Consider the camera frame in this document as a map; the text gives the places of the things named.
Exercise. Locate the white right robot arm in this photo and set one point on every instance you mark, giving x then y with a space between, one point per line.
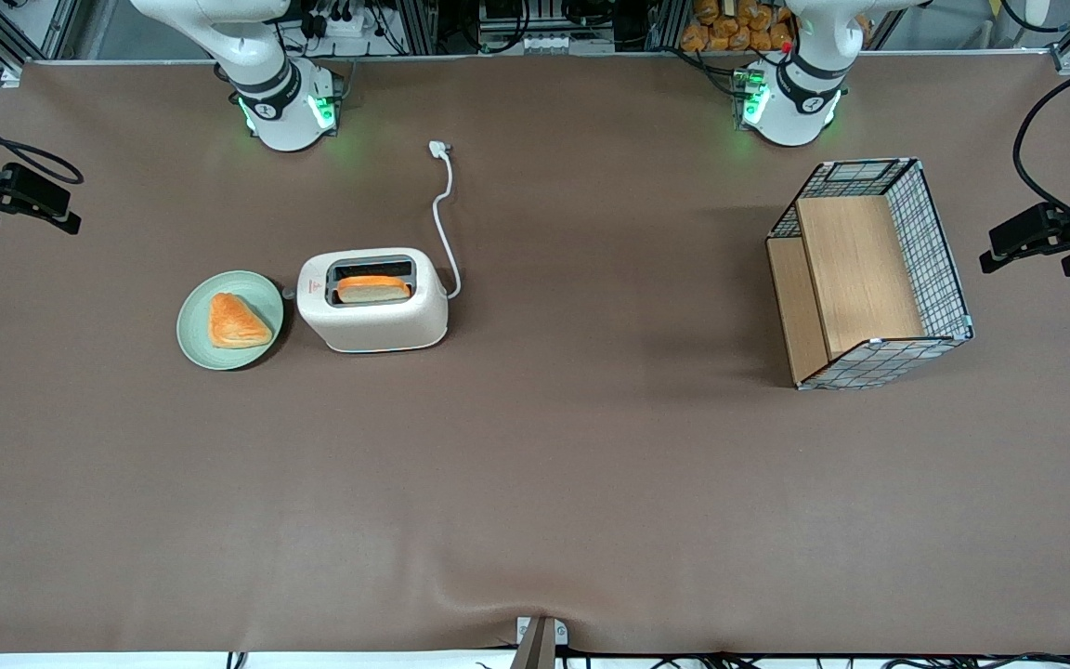
270 88

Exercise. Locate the bag of orange bread rolls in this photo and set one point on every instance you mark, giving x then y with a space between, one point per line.
739 26

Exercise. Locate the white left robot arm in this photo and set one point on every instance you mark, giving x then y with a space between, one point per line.
800 93

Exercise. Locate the pale green round plate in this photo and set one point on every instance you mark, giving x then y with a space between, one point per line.
196 325

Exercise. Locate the grey table edge clamp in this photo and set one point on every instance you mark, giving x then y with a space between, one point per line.
540 641

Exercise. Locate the white power strip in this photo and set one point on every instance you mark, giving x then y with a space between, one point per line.
345 20

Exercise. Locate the toast slice in toaster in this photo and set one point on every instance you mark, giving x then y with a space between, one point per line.
372 289

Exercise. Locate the wooden step shelf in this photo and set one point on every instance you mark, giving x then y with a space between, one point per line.
855 274

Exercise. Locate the brown table cover cloth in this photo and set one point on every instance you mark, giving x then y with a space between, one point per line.
591 483

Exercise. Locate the triangular golden pastry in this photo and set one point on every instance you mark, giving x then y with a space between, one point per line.
236 322

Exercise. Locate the white two-slot toaster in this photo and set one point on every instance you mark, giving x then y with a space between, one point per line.
372 321

